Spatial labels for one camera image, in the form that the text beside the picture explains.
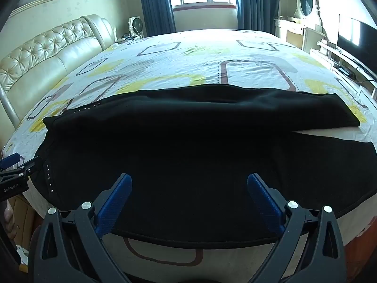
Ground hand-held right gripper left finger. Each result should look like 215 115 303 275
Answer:
28 173 133 283

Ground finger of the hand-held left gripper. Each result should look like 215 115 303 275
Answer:
0 153 22 169
0 156 43 180

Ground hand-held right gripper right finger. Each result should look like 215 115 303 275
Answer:
247 173 349 283

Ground black pants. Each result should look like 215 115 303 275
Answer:
28 84 377 250

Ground person's left hand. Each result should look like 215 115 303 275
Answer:
2 203 16 240

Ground cream tufted leather headboard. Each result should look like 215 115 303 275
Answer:
0 14 117 130

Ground white patterned bedsheet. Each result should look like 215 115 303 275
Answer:
1 29 377 275

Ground white television stand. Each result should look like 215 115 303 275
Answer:
316 40 377 101

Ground cream dressing table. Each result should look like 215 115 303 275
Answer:
274 16 326 54

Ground white fan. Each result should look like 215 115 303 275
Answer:
128 16 144 37

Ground black flat television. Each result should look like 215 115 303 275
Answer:
337 14 377 77

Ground dark blue curtain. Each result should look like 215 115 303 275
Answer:
234 0 280 33
138 0 176 37

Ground oval vanity mirror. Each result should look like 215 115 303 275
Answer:
295 0 321 25

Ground wooden bed frame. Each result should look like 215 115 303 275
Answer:
344 209 377 272

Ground black cables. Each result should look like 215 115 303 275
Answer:
116 35 143 43

